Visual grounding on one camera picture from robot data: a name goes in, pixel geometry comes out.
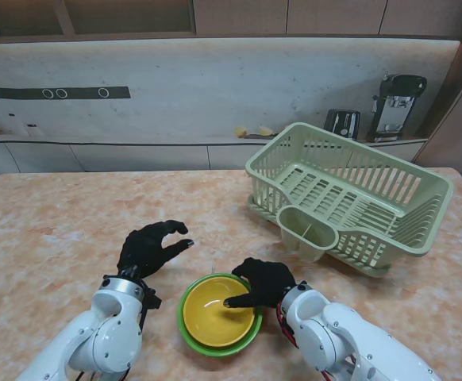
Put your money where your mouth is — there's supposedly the brown wooden side panel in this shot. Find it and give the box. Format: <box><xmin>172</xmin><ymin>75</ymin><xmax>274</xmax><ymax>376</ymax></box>
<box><xmin>413</xmin><ymin>37</ymin><xmax>462</xmax><ymax>179</ymax></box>

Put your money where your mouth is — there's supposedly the white counter cabinet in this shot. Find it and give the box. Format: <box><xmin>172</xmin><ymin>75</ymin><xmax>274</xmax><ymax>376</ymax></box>
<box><xmin>0</xmin><ymin>134</ymin><xmax>429</xmax><ymax>174</ymax></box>

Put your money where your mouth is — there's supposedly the black wall socket rail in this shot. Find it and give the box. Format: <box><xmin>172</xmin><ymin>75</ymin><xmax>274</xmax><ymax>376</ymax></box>
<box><xmin>0</xmin><ymin>86</ymin><xmax>131</xmax><ymax>100</ymax></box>

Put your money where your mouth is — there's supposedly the wooden wall cabinet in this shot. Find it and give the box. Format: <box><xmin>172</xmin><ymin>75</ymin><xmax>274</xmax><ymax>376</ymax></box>
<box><xmin>0</xmin><ymin>0</ymin><xmax>462</xmax><ymax>40</ymax></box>

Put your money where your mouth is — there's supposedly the small white box black mark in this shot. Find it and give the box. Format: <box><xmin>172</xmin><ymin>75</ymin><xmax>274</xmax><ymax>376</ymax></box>
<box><xmin>6</xmin><ymin>112</ymin><xmax>22</xmax><ymax>135</ymax></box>
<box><xmin>23</xmin><ymin>121</ymin><xmax>44</xmax><ymax>138</ymax></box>

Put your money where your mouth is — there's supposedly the black toaster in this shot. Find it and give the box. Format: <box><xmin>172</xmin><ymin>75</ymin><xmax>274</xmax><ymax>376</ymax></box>
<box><xmin>324</xmin><ymin>109</ymin><xmax>362</xmax><ymax>142</ymax></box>

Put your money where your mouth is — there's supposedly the black silver coffee machine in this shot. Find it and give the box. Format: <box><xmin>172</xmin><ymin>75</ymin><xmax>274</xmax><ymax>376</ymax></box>
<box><xmin>368</xmin><ymin>73</ymin><xmax>429</xmax><ymax>144</ymax></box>

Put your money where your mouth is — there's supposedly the red right wrist cable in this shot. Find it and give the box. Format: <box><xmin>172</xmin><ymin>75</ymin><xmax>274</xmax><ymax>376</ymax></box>
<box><xmin>276</xmin><ymin>301</ymin><xmax>299</xmax><ymax>350</ymax></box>

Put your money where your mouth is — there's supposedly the light green plastic dish rack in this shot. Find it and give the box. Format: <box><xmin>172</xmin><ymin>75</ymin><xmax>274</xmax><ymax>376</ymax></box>
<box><xmin>244</xmin><ymin>121</ymin><xmax>456</xmax><ymax>273</ymax></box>

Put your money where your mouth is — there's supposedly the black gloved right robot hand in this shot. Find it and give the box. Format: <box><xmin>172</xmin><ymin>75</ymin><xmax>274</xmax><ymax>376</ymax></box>
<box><xmin>222</xmin><ymin>256</ymin><xmax>298</xmax><ymax>310</ymax></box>

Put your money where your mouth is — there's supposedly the yellow plastic bowl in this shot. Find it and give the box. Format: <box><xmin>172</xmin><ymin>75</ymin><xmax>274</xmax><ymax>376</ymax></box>
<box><xmin>182</xmin><ymin>277</ymin><xmax>256</xmax><ymax>348</ymax></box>

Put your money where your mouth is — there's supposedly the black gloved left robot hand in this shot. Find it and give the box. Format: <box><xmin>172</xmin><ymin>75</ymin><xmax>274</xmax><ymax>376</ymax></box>
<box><xmin>117</xmin><ymin>221</ymin><xmax>195</xmax><ymax>279</ymax></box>

